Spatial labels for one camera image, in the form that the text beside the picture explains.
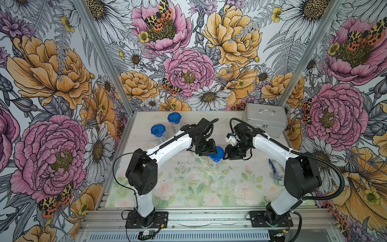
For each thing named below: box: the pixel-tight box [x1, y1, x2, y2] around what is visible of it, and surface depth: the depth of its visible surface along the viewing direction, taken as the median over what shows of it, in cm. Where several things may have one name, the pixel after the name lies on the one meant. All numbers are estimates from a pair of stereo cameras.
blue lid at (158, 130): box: [150, 124, 167, 138], surface depth 96 cm
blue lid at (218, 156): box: [208, 146, 225, 163], surface depth 84 cm
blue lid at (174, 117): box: [167, 111, 182, 125], surface depth 103 cm
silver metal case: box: [244, 102, 289, 139], surface depth 101 cm
